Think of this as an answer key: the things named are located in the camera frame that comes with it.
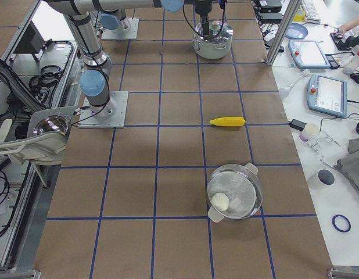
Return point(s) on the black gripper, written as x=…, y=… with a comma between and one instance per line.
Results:
x=203, y=9

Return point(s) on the yellow corn cob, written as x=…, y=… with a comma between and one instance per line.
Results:
x=230, y=121

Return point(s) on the glass pot lid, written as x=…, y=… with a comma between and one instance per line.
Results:
x=219, y=32

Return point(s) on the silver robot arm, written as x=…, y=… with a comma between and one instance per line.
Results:
x=77, y=15
x=120, y=14

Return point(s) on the pale green electric pot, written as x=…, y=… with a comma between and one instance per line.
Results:
x=214, y=47

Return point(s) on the steel steamer pot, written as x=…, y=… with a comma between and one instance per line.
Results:
x=241, y=184

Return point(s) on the blue plate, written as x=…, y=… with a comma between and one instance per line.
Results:
x=296, y=31

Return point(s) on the upper teach pendant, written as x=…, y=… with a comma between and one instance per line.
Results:
x=307, y=54

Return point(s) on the teach pendant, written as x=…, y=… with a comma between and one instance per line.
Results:
x=307, y=54
x=327, y=95

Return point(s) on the black power adapter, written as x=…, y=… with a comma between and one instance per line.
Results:
x=297, y=124

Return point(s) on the lower teach pendant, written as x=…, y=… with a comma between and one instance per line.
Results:
x=327, y=95

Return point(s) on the purple white small cup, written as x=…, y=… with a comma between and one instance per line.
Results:
x=309, y=131

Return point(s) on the clear plastic piece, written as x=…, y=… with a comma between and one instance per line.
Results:
x=317, y=142

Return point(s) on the white steamed bun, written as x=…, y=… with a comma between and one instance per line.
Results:
x=220, y=201

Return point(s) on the steel bowl on chair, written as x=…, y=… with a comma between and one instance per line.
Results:
x=52, y=123

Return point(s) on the grey cloth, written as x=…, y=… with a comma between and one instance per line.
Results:
x=348, y=166

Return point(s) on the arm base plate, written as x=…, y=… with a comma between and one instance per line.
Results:
x=118, y=30
x=112, y=115

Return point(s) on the aluminium frame post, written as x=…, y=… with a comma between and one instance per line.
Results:
x=289, y=14

